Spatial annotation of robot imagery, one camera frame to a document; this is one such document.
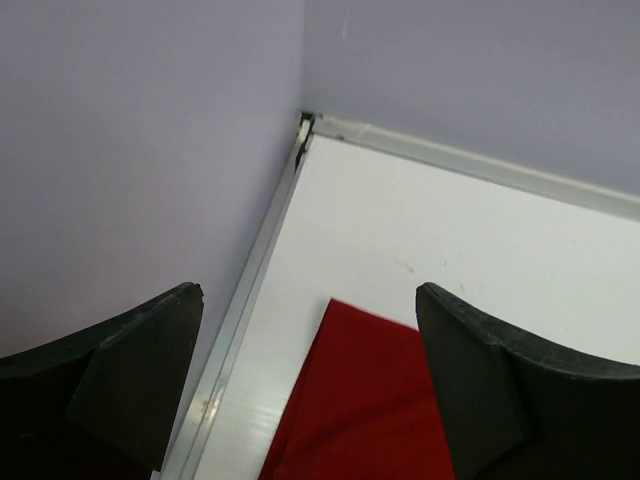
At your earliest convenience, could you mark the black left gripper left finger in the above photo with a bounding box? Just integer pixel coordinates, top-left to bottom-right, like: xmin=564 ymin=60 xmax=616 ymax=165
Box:
xmin=1 ymin=282 xmax=204 ymax=479

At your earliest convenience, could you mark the aluminium left side rail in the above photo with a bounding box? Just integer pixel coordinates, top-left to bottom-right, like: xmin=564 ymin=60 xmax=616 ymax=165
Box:
xmin=152 ymin=112 xmax=315 ymax=479

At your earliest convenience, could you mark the dark red t shirt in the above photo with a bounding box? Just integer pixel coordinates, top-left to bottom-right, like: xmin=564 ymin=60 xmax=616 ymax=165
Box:
xmin=260 ymin=299 xmax=455 ymax=480

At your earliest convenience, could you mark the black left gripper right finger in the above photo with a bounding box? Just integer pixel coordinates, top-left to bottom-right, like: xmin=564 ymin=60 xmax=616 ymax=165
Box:
xmin=416 ymin=283 xmax=639 ymax=479

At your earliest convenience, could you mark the white table edge rail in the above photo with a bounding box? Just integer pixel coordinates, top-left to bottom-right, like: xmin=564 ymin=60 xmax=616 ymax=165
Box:
xmin=301 ymin=111 xmax=639 ymax=221

